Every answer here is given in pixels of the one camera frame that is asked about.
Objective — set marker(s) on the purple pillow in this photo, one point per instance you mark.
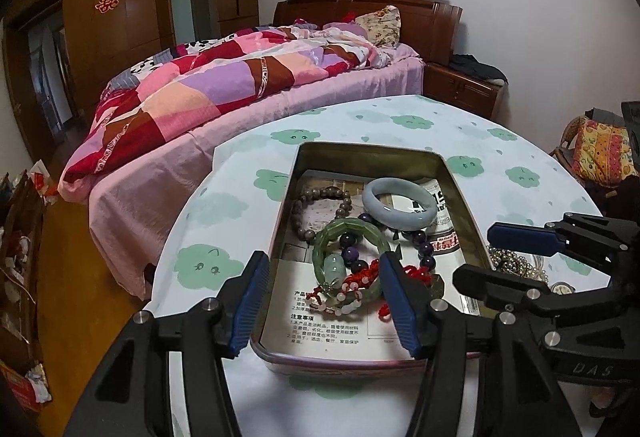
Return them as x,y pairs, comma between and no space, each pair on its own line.
345,26

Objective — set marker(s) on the rectangular metal tin box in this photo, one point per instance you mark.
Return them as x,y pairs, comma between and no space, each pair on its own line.
280,237

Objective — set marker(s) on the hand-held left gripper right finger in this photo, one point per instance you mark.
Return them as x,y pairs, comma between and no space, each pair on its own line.
400,307

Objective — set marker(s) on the bed with pink sheet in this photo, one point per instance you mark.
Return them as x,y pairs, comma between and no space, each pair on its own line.
150,187

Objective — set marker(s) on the wicker chair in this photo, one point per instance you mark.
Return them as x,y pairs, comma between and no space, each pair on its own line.
562,152

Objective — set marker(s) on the wooden headboard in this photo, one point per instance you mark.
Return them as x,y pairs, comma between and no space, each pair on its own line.
430,27

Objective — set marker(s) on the wooden nightstand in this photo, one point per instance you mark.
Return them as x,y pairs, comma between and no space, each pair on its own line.
460,92

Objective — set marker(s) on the patchwork quilt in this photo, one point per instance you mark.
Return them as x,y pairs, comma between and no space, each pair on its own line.
200,87

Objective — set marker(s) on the colourful patterned cushion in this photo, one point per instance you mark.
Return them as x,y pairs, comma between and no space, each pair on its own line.
602,152

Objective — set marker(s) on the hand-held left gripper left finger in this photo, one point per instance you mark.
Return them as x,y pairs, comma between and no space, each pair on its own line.
250,304

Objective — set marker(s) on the floral pillow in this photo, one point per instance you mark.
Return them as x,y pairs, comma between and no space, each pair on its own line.
380,24

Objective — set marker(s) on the cluttered wooden shelf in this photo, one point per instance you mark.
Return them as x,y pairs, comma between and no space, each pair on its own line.
17,277

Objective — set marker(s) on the pale lavender jade bangle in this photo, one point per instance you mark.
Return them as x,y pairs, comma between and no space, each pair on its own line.
372,209

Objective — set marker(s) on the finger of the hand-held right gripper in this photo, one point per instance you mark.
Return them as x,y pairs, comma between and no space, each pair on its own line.
520,234
500,287

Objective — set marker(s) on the person's right hand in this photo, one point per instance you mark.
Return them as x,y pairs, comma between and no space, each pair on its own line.
610,402

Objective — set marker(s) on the green jade bangle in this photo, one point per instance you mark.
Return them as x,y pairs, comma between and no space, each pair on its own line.
320,247

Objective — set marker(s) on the dark garment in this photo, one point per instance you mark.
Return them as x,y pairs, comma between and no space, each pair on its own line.
622,197

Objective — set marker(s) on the dark clothes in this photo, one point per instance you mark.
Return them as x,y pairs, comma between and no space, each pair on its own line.
475,67

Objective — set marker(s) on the printed paper sheet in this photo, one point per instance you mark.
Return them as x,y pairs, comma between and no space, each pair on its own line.
325,332

